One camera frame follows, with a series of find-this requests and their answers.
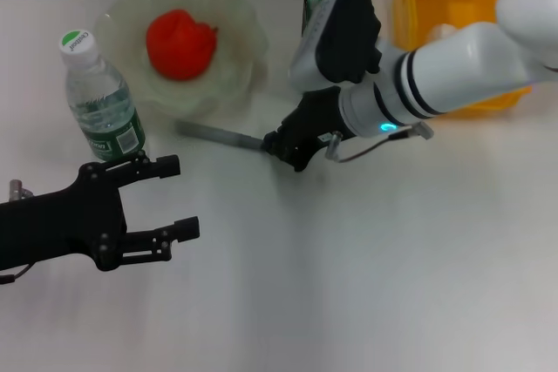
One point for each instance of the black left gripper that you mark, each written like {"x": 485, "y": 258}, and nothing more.
{"x": 61, "y": 224}

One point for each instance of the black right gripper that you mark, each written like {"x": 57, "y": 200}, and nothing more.
{"x": 314, "y": 123}

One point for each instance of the grey glitter pen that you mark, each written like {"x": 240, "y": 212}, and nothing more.
{"x": 218, "y": 134}

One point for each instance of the clear green-label water bottle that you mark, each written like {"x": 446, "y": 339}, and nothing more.
{"x": 104, "y": 102}

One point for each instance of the white paper ball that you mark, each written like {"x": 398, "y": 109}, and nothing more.
{"x": 442, "y": 33}

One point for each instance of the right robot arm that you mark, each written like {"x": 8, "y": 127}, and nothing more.
{"x": 457, "y": 71}

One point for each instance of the pale green glass plate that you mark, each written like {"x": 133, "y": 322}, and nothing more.
{"x": 235, "y": 41}

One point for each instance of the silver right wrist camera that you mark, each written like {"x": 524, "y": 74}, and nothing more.
{"x": 340, "y": 36}

